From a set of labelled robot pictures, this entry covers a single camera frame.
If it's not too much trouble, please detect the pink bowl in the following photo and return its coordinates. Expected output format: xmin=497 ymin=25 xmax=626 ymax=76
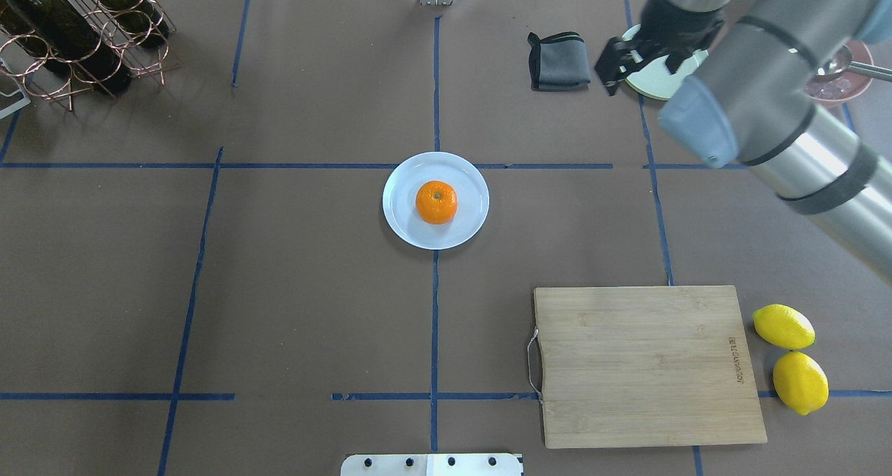
xmin=805 ymin=40 xmax=873 ymax=109

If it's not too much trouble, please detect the yellow lemon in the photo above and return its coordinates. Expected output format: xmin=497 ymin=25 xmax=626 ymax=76
xmin=753 ymin=304 xmax=816 ymax=351
xmin=771 ymin=350 xmax=829 ymax=416

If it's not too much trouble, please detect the large metal spoon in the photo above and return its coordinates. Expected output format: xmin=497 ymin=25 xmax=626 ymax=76
xmin=815 ymin=45 xmax=891 ymax=82

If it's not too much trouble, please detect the upper yellow lemon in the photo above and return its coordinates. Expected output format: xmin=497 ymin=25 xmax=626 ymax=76
xmin=753 ymin=304 xmax=816 ymax=351

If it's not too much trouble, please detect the orange mandarin fruit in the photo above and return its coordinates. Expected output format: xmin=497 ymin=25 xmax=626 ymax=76
xmin=415 ymin=181 xmax=459 ymax=225

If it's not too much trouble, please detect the folded grey cloth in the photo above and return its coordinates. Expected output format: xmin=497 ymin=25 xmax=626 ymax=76
xmin=527 ymin=31 xmax=592 ymax=92

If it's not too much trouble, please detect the light green plate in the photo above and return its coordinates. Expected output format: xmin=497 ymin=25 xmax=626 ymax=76
xmin=625 ymin=49 xmax=709 ymax=101

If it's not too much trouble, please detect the wooden cutting board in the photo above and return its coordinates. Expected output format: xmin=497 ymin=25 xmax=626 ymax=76
xmin=533 ymin=285 xmax=767 ymax=450

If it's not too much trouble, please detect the lower yellow lemon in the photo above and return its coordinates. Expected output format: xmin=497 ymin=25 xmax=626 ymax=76
xmin=771 ymin=350 xmax=829 ymax=416

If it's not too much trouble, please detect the light blue plate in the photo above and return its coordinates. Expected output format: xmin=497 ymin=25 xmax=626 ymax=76
xmin=382 ymin=151 xmax=490 ymax=250

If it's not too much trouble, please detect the copper wire bottle rack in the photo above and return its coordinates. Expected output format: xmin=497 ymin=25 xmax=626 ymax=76
xmin=2 ymin=0 xmax=183 ymax=112

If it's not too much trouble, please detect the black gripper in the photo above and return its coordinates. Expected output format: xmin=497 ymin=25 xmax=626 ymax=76
xmin=594 ymin=0 xmax=725 ymax=97

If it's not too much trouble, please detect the white metal mounting plate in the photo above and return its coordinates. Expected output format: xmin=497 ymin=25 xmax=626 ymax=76
xmin=340 ymin=453 xmax=525 ymax=475

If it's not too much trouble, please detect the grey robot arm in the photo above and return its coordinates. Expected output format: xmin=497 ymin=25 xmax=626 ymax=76
xmin=594 ymin=0 xmax=891 ymax=280

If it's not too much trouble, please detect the dark green wine bottle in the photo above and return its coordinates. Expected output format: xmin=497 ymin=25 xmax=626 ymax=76
xmin=7 ymin=0 xmax=132 ymax=97

